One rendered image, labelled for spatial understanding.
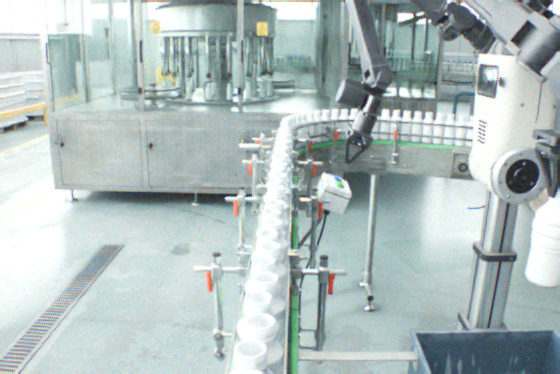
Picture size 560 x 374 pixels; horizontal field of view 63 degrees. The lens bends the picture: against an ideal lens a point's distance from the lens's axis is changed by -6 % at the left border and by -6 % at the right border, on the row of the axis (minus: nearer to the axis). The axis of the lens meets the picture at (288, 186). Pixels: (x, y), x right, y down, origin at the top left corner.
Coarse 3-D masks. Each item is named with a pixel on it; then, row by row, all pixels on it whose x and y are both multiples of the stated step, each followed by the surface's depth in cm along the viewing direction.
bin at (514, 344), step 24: (432, 336) 95; (456, 336) 95; (480, 336) 95; (504, 336) 95; (528, 336) 95; (552, 336) 95; (312, 360) 90; (336, 360) 90; (360, 360) 90; (384, 360) 90; (408, 360) 90; (432, 360) 97; (456, 360) 97; (480, 360) 97; (504, 360) 97; (528, 360) 97; (552, 360) 94
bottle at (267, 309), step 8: (248, 296) 66; (256, 296) 67; (264, 296) 67; (248, 304) 65; (256, 304) 64; (264, 304) 64; (248, 312) 65; (256, 312) 64; (264, 312) 65; (240, 320) 67; (240, 328) 66; (240, 336) 65
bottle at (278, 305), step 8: (264, 272) 73; (256, 280) 70; (264, 280) 73; (272, 280) 73; (256, 288) 71; (264, 288) 70; (272, 288) 70; (272, 296) 71; (272, 304) 71; (280, 304) 72; (272, 312) 70; (280, 312) 71; (280, 320) 71; (280, 328) 72; (280, 336) 72; (280, 344) 73
